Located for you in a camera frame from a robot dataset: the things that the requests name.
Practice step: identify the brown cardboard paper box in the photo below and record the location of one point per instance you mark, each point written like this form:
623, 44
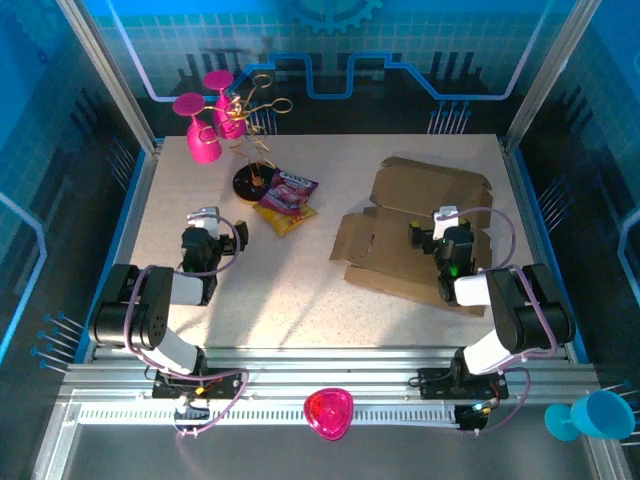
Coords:
395, 240

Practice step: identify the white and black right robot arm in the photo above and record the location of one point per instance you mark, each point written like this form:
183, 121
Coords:
530, 320

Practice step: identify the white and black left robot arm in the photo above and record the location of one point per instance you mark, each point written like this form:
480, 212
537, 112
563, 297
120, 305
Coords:
160, 320

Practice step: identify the purple and yellow snack bag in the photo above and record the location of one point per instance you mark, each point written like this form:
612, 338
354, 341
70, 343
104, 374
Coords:
287, 207

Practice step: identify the pink plastic goblet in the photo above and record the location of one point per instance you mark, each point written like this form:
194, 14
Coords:
230, 122
204, 145

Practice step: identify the pink triangular plastic bowl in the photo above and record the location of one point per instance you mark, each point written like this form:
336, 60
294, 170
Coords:
327, 414

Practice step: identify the blue plastic goblet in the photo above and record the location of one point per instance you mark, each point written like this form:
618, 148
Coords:
602, 415

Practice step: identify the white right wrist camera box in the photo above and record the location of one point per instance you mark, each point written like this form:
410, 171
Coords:
444, 222

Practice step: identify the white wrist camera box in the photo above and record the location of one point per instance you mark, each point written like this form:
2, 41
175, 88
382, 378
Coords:
205, 222
444, 222

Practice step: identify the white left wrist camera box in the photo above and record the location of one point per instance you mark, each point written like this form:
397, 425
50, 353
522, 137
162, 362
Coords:
205, 222

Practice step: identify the aluminium table side rail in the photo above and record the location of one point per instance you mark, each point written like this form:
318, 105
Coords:
142, 200
521, 200

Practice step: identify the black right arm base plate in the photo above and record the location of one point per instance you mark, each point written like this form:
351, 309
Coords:
435, 382

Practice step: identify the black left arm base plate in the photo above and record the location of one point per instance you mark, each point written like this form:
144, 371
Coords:
227, 382

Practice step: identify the aluminium frame rail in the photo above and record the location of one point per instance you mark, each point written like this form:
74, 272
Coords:
325, 370

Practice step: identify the aluminium frame post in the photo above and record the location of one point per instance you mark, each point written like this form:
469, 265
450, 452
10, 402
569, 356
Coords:
110, 75
550, 70

